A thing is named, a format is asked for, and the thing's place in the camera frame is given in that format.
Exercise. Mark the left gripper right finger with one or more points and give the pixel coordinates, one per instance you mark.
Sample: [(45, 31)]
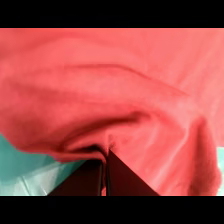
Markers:
[(125, 180)]

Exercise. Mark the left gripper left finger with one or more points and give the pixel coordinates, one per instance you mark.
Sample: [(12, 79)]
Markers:
[(85, 181)]

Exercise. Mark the red garment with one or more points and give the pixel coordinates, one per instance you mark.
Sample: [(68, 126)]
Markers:
[(113, 86)]

